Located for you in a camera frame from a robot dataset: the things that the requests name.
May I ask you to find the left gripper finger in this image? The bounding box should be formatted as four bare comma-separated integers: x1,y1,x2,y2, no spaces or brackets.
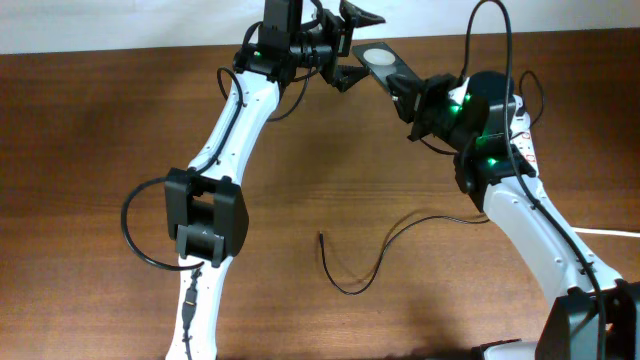
333,65,370,93
339,0,386,28

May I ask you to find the black smartphone with white circles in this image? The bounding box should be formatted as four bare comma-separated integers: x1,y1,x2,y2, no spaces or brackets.
352,42,422,96

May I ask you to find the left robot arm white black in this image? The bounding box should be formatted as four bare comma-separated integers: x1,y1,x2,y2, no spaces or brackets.
164,0,384,359

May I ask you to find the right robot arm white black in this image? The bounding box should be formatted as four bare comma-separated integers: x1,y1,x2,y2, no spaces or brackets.
383,72,639,359

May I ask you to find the white power strip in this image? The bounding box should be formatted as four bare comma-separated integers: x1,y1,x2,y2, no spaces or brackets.
510,95,539,174

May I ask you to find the black charging cable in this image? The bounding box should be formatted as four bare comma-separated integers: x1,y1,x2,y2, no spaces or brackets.
318,70,546,296

